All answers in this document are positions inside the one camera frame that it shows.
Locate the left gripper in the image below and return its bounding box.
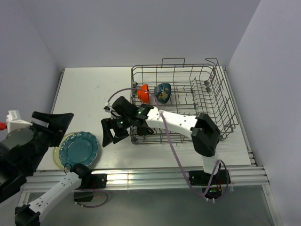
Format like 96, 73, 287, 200
25, 110, 74, 171

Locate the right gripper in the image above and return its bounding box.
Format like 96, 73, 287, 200
101, 114, 133, 147

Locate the dark brown mug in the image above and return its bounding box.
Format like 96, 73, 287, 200
136, 127, 154, 136

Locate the teal scalloped plate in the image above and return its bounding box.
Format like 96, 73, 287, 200
58, 131, 99, 168

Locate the cream plate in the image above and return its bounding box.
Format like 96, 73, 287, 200
53, 132, 75, 170

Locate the orange plastic bowl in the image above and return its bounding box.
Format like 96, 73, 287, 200
137, 84, 150, 104

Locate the blue floral ceramic bowl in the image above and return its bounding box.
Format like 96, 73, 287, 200
153, 83, 172, 104

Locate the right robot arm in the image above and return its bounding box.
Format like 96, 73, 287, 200
101, 97, 221, 184

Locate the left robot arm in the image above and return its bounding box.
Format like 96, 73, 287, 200
0, 110, 92, 226

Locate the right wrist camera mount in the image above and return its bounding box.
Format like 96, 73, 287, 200
103, 102, 112, 113

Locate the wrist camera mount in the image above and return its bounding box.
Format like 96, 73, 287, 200
0, 110, 32, 133
103, 102, 112, 113

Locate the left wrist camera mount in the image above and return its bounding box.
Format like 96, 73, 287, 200
0, 110, 32, 133

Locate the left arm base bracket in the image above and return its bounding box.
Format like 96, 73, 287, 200
91, 174, 107, 189

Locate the aluminium extrusion rail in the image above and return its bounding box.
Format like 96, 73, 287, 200
23, 165, 269, 193

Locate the grey wire dish rack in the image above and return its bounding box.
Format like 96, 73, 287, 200
131, 58, 239, 140

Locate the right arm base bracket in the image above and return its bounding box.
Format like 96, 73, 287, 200
189, 169, 231, 186

